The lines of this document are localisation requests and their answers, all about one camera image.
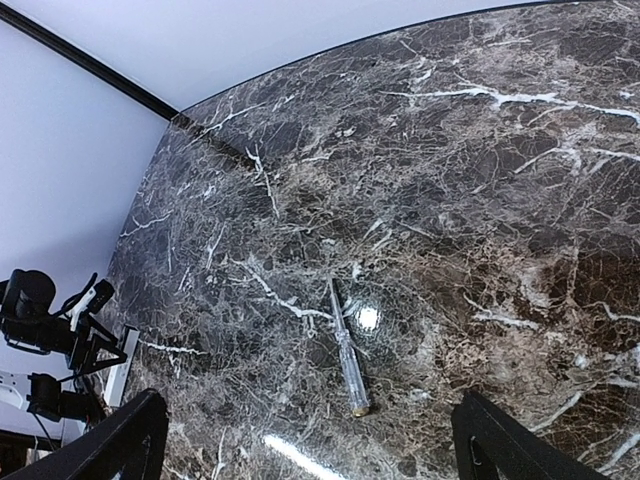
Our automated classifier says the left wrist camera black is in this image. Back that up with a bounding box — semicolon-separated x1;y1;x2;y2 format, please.
67;279;114;318

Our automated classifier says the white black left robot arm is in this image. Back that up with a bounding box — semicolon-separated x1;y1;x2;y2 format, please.
1;269;130;425

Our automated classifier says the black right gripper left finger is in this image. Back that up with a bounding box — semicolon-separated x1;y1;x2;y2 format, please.
8;389;169;480

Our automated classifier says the clear handled tester screwdriver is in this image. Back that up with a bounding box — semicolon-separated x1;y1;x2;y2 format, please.
328;278;371;418

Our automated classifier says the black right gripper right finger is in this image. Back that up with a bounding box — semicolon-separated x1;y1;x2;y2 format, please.
451;390;604;480

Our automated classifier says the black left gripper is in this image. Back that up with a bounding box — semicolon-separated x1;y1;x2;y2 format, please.
69;319;128;373

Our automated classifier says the black corner frame post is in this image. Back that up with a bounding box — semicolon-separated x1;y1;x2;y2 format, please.
1;2;180;121

